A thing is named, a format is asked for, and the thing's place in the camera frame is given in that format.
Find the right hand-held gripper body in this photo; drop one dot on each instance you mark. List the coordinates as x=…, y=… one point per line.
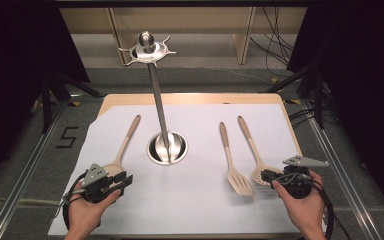
x=296, y=183

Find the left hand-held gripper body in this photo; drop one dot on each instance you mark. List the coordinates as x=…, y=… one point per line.
x=95, y=181

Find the beige perforated skimmer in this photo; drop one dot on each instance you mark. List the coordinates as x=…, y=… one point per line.
x=251, y=143

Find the beige spoon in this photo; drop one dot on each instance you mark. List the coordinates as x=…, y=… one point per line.
x=126, y=140

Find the beige slotted turner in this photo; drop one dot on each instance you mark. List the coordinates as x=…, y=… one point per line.
x=228, y=153

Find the steel utensil rack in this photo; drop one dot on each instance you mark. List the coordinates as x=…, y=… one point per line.
x=160, y=113

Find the person's right hand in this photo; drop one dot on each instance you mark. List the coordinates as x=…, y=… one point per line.
x=308, y=210

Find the person's left hand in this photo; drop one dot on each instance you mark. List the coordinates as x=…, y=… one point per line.
x=85, y=215

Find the white paper sheet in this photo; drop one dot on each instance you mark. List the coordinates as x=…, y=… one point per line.
x=196, y=206

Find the yellow floor tape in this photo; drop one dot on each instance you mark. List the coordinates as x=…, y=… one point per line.
x=292, y=101
x=275, y=80

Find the black tripod stand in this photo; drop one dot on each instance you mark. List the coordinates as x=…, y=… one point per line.
x=46, y=103
x=319, y=106

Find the black curtain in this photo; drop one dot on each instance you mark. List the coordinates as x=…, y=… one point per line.
x=13, y=66
x=363, y=83

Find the light wooden desk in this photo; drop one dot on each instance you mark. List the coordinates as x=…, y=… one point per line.
x=196, y=20

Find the aluminium rail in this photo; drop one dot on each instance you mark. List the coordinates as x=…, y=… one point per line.
x=30, y=170
x=343, y=173

